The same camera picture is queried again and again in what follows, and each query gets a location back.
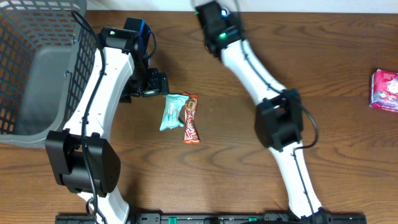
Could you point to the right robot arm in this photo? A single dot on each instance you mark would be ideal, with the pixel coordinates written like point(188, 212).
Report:
point(282, 124)

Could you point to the orange chocolate bar wrapper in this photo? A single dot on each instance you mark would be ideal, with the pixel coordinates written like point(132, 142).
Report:
point(190, 134)

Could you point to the purple snack package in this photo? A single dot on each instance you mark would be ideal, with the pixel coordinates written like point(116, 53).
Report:
point(383, 90)

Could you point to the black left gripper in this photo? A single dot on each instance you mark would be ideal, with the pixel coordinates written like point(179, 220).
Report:
point(154, 86)

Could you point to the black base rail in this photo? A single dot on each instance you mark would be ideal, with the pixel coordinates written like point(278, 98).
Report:
point(273, 218)

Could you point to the teal snack wrapper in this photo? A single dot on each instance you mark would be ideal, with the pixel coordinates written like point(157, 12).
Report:
point(171, 115)

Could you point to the grey plastic mesh basket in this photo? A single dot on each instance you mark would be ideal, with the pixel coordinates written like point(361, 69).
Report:
point(46, 63)

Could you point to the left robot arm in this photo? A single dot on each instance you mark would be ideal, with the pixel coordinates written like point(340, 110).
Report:
point(80, 155)

